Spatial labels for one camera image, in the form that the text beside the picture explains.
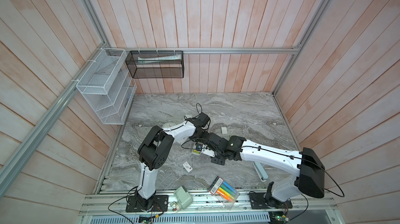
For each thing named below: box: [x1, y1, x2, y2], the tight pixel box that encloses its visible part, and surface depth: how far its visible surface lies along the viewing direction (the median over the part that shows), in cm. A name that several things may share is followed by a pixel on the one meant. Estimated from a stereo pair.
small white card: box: [182, 160, 194, 173], surface depth 85 cm
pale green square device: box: [173, 185, 194, 210], surface depth 73 cm
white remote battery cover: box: [220, 126, 228, 135], surface depth 102 cm
